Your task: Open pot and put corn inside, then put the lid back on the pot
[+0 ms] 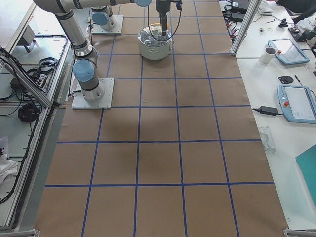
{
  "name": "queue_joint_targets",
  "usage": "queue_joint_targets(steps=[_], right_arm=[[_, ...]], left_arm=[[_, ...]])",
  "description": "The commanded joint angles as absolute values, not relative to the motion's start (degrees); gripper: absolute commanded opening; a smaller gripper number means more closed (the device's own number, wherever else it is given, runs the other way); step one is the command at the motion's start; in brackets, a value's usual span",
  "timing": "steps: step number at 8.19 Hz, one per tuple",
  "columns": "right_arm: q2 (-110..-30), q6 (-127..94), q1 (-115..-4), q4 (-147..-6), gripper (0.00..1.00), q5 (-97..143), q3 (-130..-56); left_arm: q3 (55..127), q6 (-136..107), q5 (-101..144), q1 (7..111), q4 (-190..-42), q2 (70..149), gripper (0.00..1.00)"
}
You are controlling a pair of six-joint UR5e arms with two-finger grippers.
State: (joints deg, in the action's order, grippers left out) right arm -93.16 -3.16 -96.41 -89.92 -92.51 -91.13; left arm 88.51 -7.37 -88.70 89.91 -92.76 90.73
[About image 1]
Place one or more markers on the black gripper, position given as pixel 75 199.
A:
pixel 162 6

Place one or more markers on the grey control box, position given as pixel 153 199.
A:
pixel 27 39

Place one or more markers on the white electric cooking pot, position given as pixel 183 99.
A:
pixel 155 53

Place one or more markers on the glass pot lid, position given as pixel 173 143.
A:
pixel 152 36

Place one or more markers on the black round disc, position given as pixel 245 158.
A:
pixel 286 79

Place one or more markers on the blue teach pendant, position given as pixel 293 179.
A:
pixel 297 104
pixel 288 52

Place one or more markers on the black power adapter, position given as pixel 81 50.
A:
pixel 267 110

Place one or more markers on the teal board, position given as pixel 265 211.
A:
pixel 307 164

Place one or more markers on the aluminium frame post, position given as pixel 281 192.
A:
pixel 253 6

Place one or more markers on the white mug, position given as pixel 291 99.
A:
pixel 268 54

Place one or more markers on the lower blue teach pendant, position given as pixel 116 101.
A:
pixel 297 104

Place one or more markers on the clear plastic bracket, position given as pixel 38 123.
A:
pixel 266 138

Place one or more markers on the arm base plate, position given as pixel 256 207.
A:
pixel 99 98
pixel 97 30

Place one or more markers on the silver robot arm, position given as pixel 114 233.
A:
pixel 103 17
pixel 84 69

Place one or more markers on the upper blue teach pendant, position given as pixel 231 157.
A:
pixel 288 52

